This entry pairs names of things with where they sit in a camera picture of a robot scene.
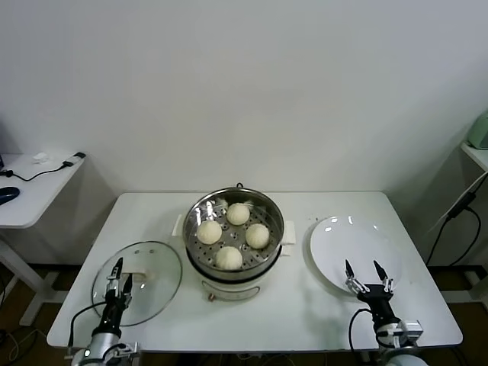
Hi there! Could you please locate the white steamed baozi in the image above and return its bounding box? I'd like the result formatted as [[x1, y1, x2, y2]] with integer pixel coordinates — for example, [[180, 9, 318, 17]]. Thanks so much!
[[215, 246, 244, 271], [245, 223, 271, 249], [197, 220, 223, 245], [226, 201, 252, 226]]

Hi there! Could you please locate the white round plate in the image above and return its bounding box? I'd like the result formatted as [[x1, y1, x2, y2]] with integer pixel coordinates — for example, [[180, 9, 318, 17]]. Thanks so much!
[[310, 215, 405, 298]]

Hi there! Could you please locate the white shelf table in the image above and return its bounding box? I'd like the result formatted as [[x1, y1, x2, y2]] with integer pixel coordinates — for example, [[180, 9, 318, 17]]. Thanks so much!
[[461, 140, 488, 172]]

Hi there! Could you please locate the steel steamer basket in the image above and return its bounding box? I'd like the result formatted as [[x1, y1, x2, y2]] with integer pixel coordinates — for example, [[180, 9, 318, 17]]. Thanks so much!
[[173, 187, 298, 282]]

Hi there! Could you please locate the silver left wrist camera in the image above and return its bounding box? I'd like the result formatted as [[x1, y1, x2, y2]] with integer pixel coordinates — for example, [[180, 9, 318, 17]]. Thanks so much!
[[114, 341, 140, 355]]

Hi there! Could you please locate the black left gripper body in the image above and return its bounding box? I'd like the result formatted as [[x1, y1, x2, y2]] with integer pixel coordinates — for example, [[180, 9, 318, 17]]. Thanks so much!
[[98, 293, 127, 335]]

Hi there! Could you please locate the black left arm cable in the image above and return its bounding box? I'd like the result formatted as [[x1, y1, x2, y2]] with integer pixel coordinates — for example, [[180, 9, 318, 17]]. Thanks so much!
[[67, 303, 106, 348]]

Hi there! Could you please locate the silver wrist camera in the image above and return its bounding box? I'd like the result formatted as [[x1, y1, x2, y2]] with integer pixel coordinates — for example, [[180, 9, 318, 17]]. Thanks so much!
[[396, 319, 424, 346], [114, 341, 140, 355]]

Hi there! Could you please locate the pale green appliance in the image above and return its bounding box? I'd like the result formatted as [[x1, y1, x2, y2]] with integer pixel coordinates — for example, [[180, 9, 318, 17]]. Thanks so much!
[[467, 112, 488, 149]]

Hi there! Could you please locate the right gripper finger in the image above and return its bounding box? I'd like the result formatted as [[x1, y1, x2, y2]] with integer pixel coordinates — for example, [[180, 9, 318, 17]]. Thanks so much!
[[344, 260, 369, 294], [372, 260, 394, 294]]

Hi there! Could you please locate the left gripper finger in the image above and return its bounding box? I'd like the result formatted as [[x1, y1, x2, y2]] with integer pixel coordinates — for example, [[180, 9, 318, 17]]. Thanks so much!
[[120, 274, 133, 302], [106, 257, 124, 294]]

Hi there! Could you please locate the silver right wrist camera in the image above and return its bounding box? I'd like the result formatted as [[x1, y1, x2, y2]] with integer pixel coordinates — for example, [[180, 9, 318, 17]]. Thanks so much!
[[396, 319, 424, 346]]

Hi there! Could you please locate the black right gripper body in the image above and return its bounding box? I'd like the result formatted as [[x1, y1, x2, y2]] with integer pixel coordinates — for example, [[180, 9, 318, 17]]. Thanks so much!
[[357, 284, 400, 325]]

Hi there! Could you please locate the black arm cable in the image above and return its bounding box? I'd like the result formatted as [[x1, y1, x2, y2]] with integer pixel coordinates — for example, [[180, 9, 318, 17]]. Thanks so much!
[[67, 303, 106, 348], [348, 307, 373, 352]]

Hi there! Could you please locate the white hanging cable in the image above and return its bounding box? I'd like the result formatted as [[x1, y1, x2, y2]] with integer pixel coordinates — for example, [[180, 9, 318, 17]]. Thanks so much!
[[426, 175, 488, 236]]

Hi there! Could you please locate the white side table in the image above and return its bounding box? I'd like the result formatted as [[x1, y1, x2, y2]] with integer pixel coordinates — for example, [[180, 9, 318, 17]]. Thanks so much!
[[0, 152, 87, 325]]

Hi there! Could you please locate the black power cable with adapter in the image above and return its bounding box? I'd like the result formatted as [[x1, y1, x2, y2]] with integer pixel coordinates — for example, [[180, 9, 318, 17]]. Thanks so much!
[[425, 192, 483, 268]]

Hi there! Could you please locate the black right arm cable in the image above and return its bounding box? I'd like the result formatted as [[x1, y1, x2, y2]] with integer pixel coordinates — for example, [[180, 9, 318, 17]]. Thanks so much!
[[348, 307, 373, 352]]

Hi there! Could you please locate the blue computer mouse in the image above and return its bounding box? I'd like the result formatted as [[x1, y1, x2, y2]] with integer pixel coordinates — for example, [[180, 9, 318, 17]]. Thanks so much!
[[0, 185, 21, 207]]

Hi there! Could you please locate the glass pot lid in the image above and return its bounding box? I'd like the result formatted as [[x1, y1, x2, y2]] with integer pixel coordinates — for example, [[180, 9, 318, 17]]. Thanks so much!
[[90, 239, 184, 327]]

